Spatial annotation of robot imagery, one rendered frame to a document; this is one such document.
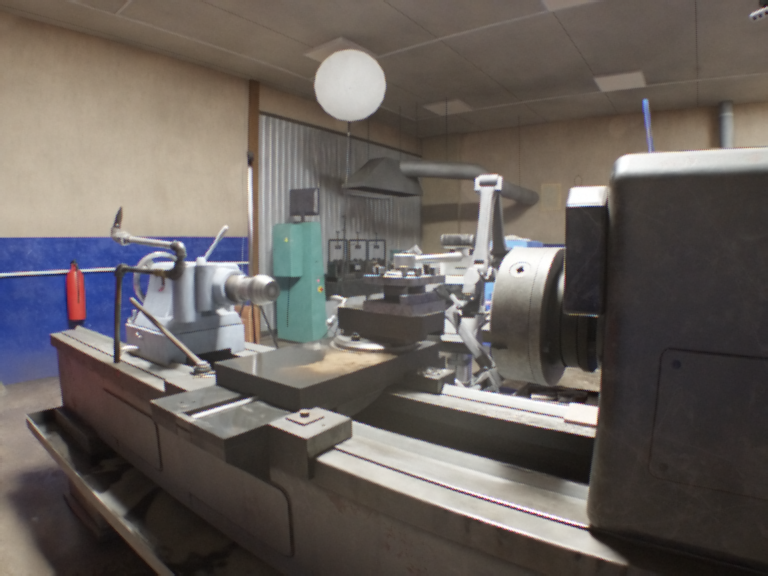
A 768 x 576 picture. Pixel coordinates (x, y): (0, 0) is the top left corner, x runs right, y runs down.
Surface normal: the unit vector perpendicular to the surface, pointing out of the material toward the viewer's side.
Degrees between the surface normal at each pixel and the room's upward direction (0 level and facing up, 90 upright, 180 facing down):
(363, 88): 120
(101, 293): 90
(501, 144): 90
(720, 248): 90
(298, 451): 90
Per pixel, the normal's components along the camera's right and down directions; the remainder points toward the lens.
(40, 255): 0.80, 0.06
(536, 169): -0.60, 0.07
